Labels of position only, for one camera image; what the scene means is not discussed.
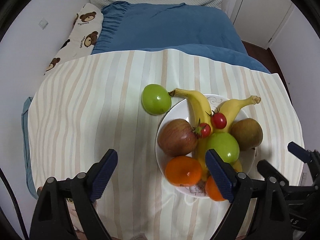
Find orange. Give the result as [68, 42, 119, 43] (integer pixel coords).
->
[205, 176, 225, 202]
[164, 156, 202, 187]

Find brown pear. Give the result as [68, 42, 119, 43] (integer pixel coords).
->
[230, 118, 263, 151]

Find green apple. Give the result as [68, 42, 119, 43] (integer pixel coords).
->
[206, 132, 240, 164]
[141, 84, 171, 115]

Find cherry tomato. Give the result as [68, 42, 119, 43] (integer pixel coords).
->
[193, 119, 212, 139]
[206, 109, 227, 129]

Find yellow banana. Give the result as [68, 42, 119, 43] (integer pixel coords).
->
[168, 88, 213, 181]
[214, 96, 261, 172]

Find red apple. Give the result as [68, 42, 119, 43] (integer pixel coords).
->
[157, 119, 198, 158]

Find striped cat print cloth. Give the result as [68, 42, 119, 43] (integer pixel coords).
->
[28, 49, 304, 239]

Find teal bed sheet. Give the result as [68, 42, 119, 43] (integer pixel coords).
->
[21, 97, 38, 199]

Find white ceramic plate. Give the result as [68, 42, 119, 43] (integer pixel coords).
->
[155, 94, 256, 198]

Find blue quilt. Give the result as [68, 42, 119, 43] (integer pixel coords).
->
[92, 1, 268, 73]

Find white door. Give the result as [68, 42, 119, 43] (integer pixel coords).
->
[231, 0, 294, 49]

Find bear print pillow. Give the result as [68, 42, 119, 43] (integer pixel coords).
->
[45, 3, 103, 74]

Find black cable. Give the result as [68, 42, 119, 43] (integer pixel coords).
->
[0, 167, 30, 240]

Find wall socket left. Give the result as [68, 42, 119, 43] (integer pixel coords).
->
[39, 18, 48, 30]

